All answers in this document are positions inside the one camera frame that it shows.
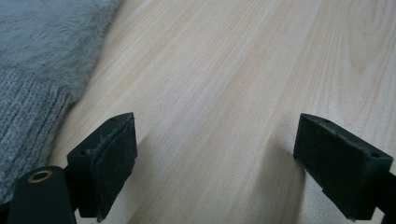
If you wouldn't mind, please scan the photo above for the gray knit sweater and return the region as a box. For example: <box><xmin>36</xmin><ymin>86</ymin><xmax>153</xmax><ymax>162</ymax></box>
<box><xmin>0</xmin><ymin>0</ymin><xmax>123</xmax><ymax>205</ymax></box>

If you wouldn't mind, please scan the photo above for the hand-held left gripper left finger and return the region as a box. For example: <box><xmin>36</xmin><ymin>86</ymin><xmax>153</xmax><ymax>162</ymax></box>
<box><xmin>66</xmin><ymin>112</ymin><xmax>138</xmax><ymax>223</ymax></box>

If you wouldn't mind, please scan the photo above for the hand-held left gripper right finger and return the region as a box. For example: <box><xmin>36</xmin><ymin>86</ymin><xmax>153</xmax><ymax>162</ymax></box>
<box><xmin>292</xmin><ymin>113</ymin><xmax>394</xmax><ymax>222</ymax></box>

